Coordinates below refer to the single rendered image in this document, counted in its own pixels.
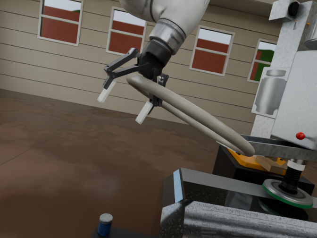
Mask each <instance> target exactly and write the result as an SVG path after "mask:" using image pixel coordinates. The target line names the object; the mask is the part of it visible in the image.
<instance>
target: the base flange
mask: <svg viewBox="0 0 317 238"><path fill-rule="evenodd" d="M227 149H228V148H227ZM228 150H229V152H230V153H231V154H232V155H233V157H234V158H235V159H236V160H237V161H238V162H239V164H240V165H242V166H244V167H248V168H252V169H257V170H262V171H267V170H266V169H265V168H264V167H262V166H261V165H260V164H258V163H257V162H256V161H255V159H256V158H255V157H253V156H251V157H247V156H244V155H242V154H240V153H235V152H233V151H232V150H230V149H228ZM276 163H277V164H279V165H280V166H282V165H283V164H284V163H285V161H284V160H283V159H281V158H280V157H278V159H277V161H276ZM267 172H269V171H267ZM285 173H286V170H283V172H282V174H280V175H285ZM275 174H279V173H275Z"/></svg>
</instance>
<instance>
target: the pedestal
mask: <svg viewBox="0 0 317 238"><path fill-rule="evenodd" d="M212 174H213V175H218V176H222V177H226V178H231V179H236V180H240V181H245V182H249V183H253V184H258V185H262V184H263V182H264V181H265V180H266V179H276V180H280V181H282V179H283V176H285V175H280V174H275V173H271V172H267V171H262V170H257V169H252V168H248V167H244V166H242V165H240V164H239V162H238V161H237V160H236V159H235V158H234V157H233V155H232V154H231V153H230V152H229V150H228V149H227V148H226V147H225V146H223V145H220V146H219V149H218V153H217V157H216V161H215V165H214V168H213V172H212ZM314 187H315V184H313V183H312V182H310V181H309V180H308V179H306V178H305V177H303V176H301V178H300V180H299V185H298V188H300V189H302V190H303V191H305V192H306V193H308V194H309V195H310V196H311V195H312V192H313V190H314Z"/></svg>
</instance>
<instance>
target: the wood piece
mask: <svg viewBox="0 0 317 238"><path fill-rule="evenodd" d="M255 161H256V162H257V163H258V164H260V165H261V166H262V167H264V168H265V169H266V170H267V171H269V172H273V173H279V174H282V172H283V170H284V168H283V167H282V166H280V165H279V164H277V163H276V162H274V161H273V160H271V159H270V158H268V157H263V156H257V157H256V159H255Z"/></svg>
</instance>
